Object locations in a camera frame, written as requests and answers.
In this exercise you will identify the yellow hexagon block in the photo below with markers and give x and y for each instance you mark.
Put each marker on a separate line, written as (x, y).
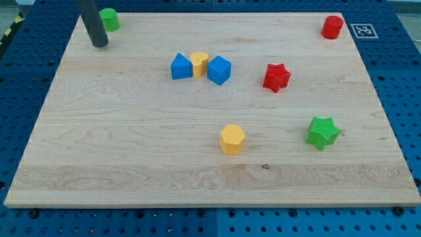
(232, 139)

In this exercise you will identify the light wooden board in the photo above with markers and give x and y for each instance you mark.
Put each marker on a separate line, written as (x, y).
(116, 131)

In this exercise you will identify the black bolt right front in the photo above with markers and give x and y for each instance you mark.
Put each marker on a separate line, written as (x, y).
(398, 211)

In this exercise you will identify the green cylinder block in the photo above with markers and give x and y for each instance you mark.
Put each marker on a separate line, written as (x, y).
(109, 19)

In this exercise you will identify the blue triangular prism block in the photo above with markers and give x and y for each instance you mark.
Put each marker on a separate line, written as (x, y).
(181, 67)

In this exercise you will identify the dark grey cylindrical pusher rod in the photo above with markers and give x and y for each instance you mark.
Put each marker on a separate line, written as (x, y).
(93, 23)

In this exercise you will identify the black bolt left front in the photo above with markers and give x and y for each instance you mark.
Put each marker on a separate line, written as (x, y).
(33, 213)

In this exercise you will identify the red star block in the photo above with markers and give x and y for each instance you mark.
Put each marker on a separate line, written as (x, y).
(276, 77)

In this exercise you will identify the black bolt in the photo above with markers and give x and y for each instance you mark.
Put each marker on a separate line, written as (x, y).
(398, 211)
(33, 213)

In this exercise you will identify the red cylinder block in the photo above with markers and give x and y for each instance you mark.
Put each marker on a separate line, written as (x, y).
(332, 27)

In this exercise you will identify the white fiducial marker tag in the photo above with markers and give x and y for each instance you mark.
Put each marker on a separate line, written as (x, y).
(364, 31)

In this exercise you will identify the blue cube block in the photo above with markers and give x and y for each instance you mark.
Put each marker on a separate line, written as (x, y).
(219, 70)

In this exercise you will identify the yellow heart block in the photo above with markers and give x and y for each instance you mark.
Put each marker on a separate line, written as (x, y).
(199, 62)

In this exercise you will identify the green star block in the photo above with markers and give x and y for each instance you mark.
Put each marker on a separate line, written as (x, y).
(322, 132)

